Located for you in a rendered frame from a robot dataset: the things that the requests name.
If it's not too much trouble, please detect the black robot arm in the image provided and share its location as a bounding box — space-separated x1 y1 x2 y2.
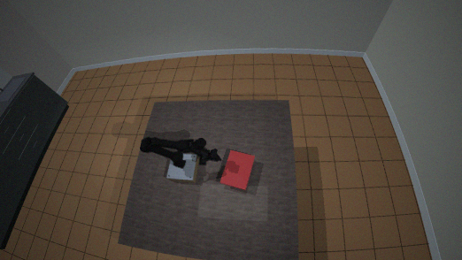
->
140 137 208 169

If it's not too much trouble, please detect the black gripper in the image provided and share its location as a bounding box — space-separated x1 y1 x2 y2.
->
198 148 221 162

